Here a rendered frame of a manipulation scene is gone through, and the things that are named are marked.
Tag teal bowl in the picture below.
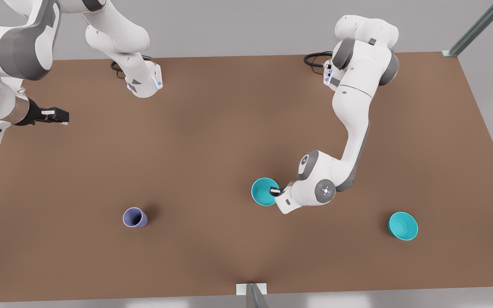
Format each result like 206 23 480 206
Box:
388 211 419 241
251 178 281 207

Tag purple cup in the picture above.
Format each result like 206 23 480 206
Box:
122 207 149 229

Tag black cable loop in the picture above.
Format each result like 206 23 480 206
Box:
303 51 334 69
110 55 153 80

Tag silver frame post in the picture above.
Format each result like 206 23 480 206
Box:
442 0 493 58
235 282 269 308

